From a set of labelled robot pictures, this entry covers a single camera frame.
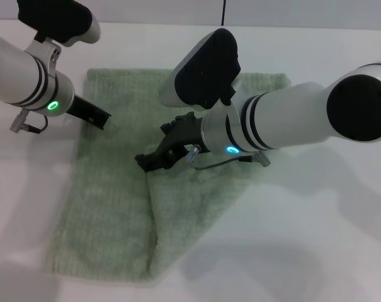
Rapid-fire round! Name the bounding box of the left wrist camera housing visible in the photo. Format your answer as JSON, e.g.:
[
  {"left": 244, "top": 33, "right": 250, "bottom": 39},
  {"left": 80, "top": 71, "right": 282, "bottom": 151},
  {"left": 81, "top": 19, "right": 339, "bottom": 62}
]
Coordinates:
[{"left": 16, "top": 0, "right": 101, "bottom": 48}]

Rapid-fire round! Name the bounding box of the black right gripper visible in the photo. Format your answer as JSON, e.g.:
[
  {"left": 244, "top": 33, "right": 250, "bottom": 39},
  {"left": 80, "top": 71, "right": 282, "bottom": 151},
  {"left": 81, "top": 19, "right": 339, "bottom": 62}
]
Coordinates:
[{"left": 135, "top": 113, "right": 207, "bottom": 173}]

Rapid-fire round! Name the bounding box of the green terry towel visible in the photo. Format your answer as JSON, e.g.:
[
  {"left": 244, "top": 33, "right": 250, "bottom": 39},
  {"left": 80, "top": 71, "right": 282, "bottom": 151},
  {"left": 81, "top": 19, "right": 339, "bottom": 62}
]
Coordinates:
[{"left": 43, "top": 67, "right": 292, "bottom": 281}]

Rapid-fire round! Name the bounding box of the grey right wrist cable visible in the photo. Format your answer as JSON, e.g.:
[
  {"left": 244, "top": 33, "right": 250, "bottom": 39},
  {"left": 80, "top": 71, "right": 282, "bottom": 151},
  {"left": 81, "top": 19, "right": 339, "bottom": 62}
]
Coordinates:
[{"left": 195, "top": 155, "right": 257, "bottom": 171}]

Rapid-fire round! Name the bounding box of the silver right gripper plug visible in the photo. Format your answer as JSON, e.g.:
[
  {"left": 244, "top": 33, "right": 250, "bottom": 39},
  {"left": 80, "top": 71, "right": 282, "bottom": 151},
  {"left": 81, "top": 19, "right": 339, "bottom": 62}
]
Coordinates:
[{"left": 185, "top": 143, "right": 200, "bottom": 166}]

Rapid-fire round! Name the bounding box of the right wrist camera housing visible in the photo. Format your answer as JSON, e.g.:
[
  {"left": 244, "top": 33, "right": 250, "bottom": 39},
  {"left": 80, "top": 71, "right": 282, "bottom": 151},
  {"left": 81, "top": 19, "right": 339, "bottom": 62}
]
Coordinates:
[{"left": 158, "top": 28, "right": 242, "bottom": 109}]

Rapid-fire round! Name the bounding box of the silver left cable connector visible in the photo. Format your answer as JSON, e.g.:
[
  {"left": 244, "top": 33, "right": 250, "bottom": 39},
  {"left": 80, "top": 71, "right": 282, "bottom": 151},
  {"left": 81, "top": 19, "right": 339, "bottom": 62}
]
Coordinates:
[{"left": 9, "top": 109, "right": 27, "bottom": 132}]

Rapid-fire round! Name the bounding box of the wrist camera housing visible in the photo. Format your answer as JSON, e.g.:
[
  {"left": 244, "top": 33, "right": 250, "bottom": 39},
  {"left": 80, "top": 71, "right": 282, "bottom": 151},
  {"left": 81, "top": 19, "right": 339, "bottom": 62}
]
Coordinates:
[
  {"left": 16, "top": 0, "right": 101, "bottom": 48},
  {"left": 158, "top": 28, "right": 242, "bottom": 109}
]

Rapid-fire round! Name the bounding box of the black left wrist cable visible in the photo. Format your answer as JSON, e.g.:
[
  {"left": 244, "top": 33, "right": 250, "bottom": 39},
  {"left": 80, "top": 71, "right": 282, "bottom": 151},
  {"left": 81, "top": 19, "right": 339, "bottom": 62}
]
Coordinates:
[{"left": 26, "top": 116, "right": 48, "bottom": 131}]

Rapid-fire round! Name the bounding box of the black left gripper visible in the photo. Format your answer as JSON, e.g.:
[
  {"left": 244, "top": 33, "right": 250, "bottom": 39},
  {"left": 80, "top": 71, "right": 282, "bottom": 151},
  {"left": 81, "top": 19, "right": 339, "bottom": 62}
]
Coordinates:
[{"left": 65, "top": 96, "right": 111, "bottom": 130}]

